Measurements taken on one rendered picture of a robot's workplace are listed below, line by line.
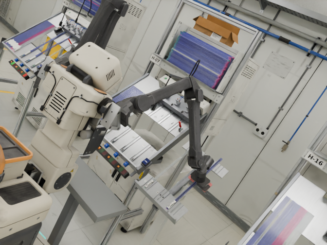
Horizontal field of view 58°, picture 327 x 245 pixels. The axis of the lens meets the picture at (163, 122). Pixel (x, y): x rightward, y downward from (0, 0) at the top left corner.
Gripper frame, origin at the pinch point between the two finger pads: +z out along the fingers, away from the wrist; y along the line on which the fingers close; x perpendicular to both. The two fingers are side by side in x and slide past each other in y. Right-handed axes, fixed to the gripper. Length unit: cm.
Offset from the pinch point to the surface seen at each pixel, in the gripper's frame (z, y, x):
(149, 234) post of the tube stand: 36, 11, 34
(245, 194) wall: 166, 4, -103
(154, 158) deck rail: 8.3, 38.4, 2.8
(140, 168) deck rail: 8.3, 38.4, 14.8
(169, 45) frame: -18, 96, -69
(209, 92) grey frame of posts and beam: -6, 45, -62
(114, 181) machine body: 60, 71, 22
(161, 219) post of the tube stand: 25.9, 8.8, 24.8
